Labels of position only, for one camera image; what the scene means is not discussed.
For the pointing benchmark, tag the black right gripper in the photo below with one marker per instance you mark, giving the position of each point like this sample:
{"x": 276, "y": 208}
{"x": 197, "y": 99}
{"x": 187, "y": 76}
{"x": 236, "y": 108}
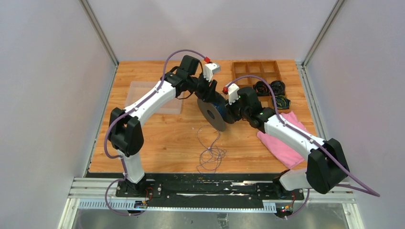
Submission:
{"x": 236, "y": 118}

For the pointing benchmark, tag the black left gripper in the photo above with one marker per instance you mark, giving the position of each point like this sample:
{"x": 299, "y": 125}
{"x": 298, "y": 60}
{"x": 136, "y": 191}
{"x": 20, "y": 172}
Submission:
{"x": 207, "y": 95}

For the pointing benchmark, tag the dark grey filament spool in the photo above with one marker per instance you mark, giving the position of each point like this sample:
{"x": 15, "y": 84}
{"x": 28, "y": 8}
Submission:
{"x": 214, "y": 113}

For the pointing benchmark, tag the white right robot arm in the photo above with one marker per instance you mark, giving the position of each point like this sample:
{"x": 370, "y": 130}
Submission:
{"x": 326, "y": 162}

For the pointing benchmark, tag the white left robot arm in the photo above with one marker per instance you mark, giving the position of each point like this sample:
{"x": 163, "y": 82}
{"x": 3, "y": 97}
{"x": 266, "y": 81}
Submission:
{"x": 125, "y": 128}

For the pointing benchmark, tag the wooden compartment organizer tray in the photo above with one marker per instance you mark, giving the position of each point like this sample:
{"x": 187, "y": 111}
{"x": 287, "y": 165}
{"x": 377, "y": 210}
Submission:
{"x": 266, "y": 70}

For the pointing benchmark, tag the clear plastic divided tray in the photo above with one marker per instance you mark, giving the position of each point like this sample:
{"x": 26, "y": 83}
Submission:
{"x": 138, "y": 89}

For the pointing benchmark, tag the pink cloth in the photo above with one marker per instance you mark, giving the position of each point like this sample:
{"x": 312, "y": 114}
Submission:
{"x": 285, "y": 154}

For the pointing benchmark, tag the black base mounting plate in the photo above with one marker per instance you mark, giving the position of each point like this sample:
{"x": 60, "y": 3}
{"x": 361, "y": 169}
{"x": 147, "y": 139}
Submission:
{"x": 220, "y": 190}

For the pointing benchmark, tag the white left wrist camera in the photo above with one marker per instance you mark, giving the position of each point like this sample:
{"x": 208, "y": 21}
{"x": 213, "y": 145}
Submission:
{"x": 209, "y": 70}

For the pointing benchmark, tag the aluminium corner frame post right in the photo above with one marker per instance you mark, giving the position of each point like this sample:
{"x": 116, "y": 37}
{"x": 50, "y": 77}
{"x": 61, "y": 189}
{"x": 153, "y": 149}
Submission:
{"x": 323, "y": 31}

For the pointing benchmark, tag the aluminium corner frame post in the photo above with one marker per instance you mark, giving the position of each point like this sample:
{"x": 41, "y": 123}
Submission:
{"x": 323, "y": 31}
{"x": 99, "y": 31}

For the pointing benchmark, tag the aluminium corner frame post left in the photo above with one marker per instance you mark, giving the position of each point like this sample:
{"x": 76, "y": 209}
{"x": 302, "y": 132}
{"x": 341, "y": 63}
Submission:
{"x": 99, "y": 31}

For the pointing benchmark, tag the aluminium rail frame front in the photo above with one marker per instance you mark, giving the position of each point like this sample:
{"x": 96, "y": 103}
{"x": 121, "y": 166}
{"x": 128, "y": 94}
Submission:
{"x": 92, "y": 204}

